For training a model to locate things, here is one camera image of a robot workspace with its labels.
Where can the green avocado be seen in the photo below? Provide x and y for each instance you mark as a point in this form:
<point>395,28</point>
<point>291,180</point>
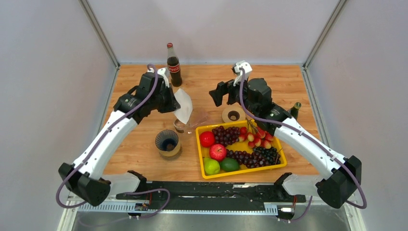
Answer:
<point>229,164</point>

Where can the clear glass dripper cone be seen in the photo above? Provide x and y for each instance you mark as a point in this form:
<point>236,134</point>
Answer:
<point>200,117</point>

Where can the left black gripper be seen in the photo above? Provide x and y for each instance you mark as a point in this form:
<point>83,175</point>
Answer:
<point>173,105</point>

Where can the cola glass bottle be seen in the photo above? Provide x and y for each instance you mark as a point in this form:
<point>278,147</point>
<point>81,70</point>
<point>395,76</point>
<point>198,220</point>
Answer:
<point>173,66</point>

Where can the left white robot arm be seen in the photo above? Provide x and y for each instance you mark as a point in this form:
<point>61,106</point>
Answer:
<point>84,177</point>

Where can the red tomato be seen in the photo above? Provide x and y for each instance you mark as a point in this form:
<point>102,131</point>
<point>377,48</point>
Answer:
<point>207,139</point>

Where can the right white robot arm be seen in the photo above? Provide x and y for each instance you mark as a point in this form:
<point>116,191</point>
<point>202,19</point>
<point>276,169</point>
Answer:
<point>339,176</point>

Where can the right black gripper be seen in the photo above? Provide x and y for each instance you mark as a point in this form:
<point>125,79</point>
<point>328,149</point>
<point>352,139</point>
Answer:
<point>223,88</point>

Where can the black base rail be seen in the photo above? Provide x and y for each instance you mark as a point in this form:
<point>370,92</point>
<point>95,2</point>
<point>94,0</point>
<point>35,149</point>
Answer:
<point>215,196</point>

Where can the red apple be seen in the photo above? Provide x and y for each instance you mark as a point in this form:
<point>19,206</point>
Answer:
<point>217,152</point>

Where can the small clear glass cup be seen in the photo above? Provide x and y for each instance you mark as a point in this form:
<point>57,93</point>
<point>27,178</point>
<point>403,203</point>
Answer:
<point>182,129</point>

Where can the red cherries bunch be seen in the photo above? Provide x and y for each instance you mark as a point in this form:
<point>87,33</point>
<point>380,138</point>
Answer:
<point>254,137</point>

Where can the lower dark grape bunch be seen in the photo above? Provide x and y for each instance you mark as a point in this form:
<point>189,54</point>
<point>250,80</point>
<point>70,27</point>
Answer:
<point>259,157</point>

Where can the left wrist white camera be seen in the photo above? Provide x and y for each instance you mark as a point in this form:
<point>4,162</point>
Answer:
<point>164,73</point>

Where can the upper red grape bunch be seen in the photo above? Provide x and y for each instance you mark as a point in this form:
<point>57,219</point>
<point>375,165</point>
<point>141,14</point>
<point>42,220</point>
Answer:
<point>226,136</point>

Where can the green glass bottle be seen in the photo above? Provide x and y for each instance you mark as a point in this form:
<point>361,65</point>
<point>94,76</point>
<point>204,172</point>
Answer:
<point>294,110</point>

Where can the white paper coffee filter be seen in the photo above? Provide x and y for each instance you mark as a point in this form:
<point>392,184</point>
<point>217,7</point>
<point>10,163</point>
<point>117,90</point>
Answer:
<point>183,114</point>

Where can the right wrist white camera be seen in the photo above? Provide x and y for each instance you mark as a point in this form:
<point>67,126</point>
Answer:
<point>242,71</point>

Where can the green lime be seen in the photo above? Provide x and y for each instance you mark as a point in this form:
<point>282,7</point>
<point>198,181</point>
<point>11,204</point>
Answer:
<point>211,166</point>

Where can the wrist white camera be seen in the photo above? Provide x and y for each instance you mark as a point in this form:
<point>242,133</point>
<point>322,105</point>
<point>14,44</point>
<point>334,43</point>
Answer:
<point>242,71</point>
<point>164,73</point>

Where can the blue glass coffee dripper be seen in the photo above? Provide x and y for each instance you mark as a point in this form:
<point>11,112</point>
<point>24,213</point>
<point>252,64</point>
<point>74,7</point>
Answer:
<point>166,140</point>

